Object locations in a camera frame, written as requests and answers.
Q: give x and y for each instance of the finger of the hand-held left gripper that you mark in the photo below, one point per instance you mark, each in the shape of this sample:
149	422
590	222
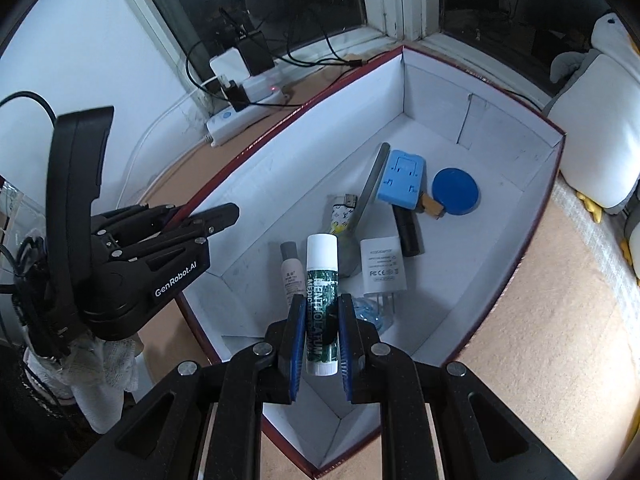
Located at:
135	217
220	217

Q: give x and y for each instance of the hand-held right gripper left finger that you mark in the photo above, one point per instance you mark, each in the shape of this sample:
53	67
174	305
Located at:
297	350

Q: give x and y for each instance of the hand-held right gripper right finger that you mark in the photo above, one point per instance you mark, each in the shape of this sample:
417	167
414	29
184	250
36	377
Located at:
346	355

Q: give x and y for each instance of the small clear blue bottle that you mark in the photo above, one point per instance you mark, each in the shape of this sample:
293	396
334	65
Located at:
367	312

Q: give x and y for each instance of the small pink cosmetic bottle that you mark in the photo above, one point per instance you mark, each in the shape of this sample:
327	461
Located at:
292	280

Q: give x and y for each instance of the white green lip balm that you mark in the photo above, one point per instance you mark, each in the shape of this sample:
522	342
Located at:
322	260

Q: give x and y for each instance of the white usb wall adapter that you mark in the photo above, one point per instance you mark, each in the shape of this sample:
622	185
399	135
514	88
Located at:
382	267

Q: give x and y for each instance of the patterned white lighter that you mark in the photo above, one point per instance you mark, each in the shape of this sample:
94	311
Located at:
342	215

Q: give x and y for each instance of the black stick case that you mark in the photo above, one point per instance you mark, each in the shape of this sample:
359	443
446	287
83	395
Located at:
407	232

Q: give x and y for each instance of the white cardboard box maroon rim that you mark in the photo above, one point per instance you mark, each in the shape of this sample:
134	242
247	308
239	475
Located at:
475	270

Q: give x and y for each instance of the grey nail file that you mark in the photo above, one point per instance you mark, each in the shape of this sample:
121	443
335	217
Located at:
372	185

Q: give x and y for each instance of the small brown block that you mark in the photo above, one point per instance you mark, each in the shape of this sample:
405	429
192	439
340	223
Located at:
431	206

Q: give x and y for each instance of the blue phone stand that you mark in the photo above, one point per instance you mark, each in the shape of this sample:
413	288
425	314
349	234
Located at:
400	180

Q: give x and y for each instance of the blue round tin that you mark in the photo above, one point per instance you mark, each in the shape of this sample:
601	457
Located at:
457	192

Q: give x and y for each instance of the clear acrylic organizer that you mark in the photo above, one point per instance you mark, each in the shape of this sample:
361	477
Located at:
10	200

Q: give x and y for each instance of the white power strip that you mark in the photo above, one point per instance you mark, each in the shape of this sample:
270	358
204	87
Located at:
235	120

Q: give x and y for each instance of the small black plug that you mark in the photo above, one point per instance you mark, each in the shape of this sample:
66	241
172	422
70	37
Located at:
235	94

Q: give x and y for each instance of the white flat charger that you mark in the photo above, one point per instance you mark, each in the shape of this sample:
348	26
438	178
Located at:
225	65

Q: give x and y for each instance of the black charger block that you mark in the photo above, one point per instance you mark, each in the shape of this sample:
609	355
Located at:
255	52

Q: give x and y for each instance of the small penguin plush toy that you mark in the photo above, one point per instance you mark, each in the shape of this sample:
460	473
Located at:
632	240

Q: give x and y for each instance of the large penguin plush toy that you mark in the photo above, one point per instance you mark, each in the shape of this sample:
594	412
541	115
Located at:
595	130

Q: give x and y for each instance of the white window frame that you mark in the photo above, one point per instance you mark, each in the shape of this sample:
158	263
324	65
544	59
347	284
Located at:
400	0

